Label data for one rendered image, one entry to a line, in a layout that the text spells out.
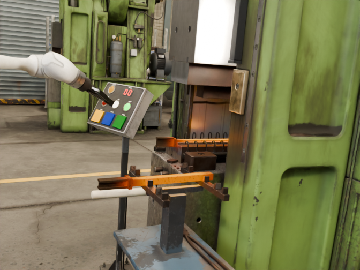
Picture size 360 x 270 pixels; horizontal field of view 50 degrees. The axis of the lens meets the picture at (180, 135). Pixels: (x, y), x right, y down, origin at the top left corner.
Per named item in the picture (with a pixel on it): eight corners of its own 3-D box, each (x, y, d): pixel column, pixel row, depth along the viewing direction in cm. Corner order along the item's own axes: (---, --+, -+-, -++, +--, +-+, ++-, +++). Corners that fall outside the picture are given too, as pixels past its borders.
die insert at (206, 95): (202, 98, 178) (203, 84, 177) (195, 96, 185) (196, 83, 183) (258, 100, 190) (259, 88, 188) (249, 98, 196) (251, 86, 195)
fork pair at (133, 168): (134, 175, 136) (135, 170, 135) (129, 170, 141) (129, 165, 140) (193, 171, 146) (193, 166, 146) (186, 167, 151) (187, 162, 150)
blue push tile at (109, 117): (109, 125, 218) (114, 113, 219) (100, 123, 223) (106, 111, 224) (111, 127, 219) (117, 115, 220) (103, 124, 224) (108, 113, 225)
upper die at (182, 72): (187, 84, 169) (188, 62, 167) (170, 80, 187) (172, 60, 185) (267, 89, 186) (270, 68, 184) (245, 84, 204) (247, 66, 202)
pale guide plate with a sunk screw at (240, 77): (239, 114, 152) (245, 70, 149) (228, 111, 160) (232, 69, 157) (244, 114, 153) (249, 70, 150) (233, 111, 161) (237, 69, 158)
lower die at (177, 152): (180, 163, 176) (181, 145, 175) (165, 152, 194) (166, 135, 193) (259, 160, 193) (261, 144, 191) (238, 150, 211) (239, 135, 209)
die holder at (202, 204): (172, 271, 170) (180, 173, 161) (145, 233, 204) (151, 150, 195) (278, 256, 192) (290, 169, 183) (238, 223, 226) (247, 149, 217)
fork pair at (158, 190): (162, 200, 115) (162, 193, 114) (155, 193, 120) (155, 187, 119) (227, 193, 125) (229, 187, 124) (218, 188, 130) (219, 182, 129)
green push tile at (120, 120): (120, 129, 211) (126, 116, 213) (111, 126, 216) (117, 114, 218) (122, 130, 212) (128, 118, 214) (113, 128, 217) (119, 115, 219)
